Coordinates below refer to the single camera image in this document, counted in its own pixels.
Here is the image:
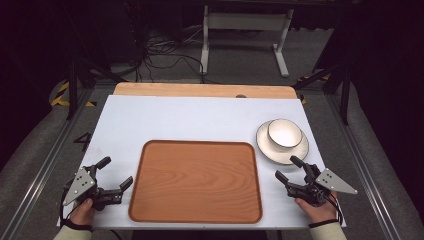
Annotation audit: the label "black wrist strap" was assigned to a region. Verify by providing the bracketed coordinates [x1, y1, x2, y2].
[307, 218, 340, 230]
[60, 218, 95, 233]

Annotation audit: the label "white round plate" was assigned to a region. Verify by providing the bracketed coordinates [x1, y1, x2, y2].
[255, 119, 310, 166]

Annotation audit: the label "white table board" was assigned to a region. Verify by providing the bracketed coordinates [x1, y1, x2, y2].
[56, 94, 348, 232]

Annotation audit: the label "white bowl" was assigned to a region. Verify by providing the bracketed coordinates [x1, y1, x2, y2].
[267, 118, 304, 150]

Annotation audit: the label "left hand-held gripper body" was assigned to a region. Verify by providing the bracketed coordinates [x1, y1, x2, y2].
[62, 164, 124, 212]

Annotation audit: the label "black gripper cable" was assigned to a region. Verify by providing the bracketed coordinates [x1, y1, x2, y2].
[58, 191, 72, 228]
[328, 192, 345, 225]

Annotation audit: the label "black tripod stand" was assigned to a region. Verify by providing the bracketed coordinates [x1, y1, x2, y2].
[65, 54, 128, 122]
[292, 61, 355, 126]

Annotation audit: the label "white metal desk frame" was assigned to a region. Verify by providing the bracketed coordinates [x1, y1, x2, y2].
[199, 4, 295, 78]

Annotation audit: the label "black floor cables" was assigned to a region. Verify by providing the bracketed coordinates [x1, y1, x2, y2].
[131, 28, 209, 84]

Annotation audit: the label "person's left hand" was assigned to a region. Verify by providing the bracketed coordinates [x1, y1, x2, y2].
[69, 198, 97, 228]

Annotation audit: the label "yellow black floor tape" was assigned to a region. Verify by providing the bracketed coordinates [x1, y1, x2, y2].
[297, 75, 330, 106]
[50, 81, 98, 108]

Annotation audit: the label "aluminium floor rail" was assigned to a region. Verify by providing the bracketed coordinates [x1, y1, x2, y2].
[0, 89, 96, 240]
[324, 93, 424, 240]

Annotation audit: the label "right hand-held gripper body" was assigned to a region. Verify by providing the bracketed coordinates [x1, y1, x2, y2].
[285, 163, 359, 207]

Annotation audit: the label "brown wooden tray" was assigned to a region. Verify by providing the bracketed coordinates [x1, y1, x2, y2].
[127, 139, 264, 225]

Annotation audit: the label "person's right hand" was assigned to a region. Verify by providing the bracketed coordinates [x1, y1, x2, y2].
[294, 193, 339, 225]

